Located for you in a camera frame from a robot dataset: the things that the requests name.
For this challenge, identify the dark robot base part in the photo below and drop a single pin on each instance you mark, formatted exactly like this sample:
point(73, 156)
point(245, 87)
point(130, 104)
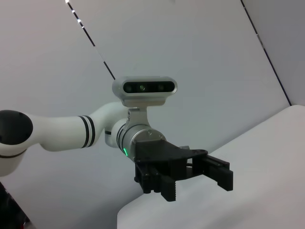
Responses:
point(9, 210)

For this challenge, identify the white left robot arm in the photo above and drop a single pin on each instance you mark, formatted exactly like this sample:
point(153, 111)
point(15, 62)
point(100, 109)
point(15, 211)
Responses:
point(62, 133)

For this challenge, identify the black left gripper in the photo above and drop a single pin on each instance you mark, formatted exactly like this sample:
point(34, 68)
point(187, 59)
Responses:
point(157, 155)

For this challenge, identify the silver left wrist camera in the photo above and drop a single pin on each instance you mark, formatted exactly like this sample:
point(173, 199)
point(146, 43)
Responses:
point(147, 87)

